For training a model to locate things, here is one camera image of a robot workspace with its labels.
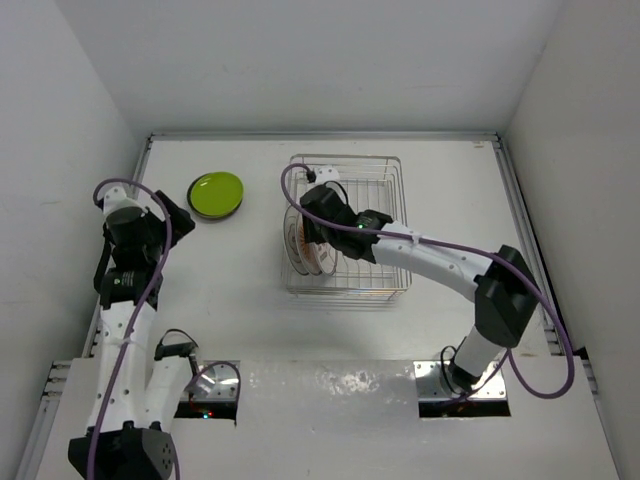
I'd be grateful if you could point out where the aluminium table frame rail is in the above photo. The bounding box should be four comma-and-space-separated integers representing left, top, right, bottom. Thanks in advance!
19, 130, 599, 480

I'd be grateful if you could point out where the white plate orange flower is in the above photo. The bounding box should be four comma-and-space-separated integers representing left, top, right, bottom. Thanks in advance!
296, 225, 322, 276

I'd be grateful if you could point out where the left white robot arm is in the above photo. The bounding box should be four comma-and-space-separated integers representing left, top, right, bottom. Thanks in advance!
68, 185, 197, 479

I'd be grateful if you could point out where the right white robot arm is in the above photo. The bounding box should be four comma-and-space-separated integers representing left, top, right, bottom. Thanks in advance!
300, 185, 538, 393

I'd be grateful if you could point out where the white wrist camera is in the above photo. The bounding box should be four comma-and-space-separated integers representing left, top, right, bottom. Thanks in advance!
101, 186, 146, 217
313, 165, 340, 184

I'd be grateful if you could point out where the metal base plate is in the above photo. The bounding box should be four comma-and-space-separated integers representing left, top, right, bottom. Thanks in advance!
183, 360, 242, 402
413, 360, 507, 403

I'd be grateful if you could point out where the green plate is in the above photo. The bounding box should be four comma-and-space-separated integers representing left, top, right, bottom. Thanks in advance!
187, 171, 244, 219

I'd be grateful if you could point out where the dark grey blue plate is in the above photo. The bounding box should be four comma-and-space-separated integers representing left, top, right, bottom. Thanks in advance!
190, 199, 242, 221

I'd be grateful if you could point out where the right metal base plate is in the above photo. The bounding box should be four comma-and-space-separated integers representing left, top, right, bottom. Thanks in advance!
413, 360, 507, 403

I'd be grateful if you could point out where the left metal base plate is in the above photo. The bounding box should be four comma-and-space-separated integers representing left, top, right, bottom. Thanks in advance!
183, 360, 242, 402

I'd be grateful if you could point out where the white plate colourful print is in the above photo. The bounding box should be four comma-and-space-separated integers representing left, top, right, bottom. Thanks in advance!
312, 243, 337, 276

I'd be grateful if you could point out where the metal wire dish rack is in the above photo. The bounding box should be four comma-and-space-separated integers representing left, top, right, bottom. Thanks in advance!
282, 154, 412, 301

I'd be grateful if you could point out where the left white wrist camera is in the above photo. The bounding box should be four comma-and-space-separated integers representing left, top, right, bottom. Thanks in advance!
101, 186, 146, 217

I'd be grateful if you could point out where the white plate dark pattern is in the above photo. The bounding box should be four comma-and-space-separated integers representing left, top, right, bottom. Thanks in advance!
283, 206, 309, 276

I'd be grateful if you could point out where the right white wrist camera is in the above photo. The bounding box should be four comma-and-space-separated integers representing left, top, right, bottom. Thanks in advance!
313, 165, 340, 184

